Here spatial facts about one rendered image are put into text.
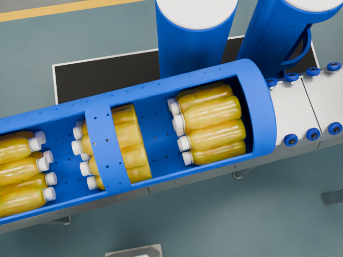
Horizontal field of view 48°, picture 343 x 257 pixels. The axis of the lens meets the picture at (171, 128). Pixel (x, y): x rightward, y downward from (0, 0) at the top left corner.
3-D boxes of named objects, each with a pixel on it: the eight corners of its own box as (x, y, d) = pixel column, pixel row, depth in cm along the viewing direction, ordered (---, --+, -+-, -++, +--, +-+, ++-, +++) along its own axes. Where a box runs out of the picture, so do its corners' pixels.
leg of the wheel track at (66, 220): (72, 223, 208) (32, 220, 148) (62, 226, 208) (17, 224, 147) (70, 212, 210) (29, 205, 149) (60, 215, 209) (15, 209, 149)
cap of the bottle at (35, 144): (36, 151, 109) (42, 150, 109) (31, 150, 105) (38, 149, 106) (33, 138, 110) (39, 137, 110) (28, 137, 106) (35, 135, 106)
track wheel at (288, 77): (301, 79, 126) (301, 74, 125) (288, 82, 125) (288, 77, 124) (295, 76, 130) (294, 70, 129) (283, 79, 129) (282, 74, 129)
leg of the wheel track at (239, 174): (244, 177, 215) (272, 156, 154) (234, 180, 214) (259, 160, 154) (241, 167, 216) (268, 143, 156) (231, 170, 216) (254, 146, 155)
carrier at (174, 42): (222, 94, 212) (193, 55, 218) (255, 3, 127) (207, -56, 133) (179, 121, 208) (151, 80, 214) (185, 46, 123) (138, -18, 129)
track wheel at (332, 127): (344, 123, 120) (340, 119, 122) (331, 126, 120) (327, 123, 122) (342, 134, 123) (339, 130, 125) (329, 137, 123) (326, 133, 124)
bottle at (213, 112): (232, 94, 109) (176, 108, 108) (239, 95, 102) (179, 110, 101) (237, 116, 110) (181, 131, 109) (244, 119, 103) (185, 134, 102)
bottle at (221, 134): (243, 117, 105) (185, 132, 104) (248, 140, 106) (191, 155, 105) (236, 115, 111) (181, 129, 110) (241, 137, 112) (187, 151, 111)
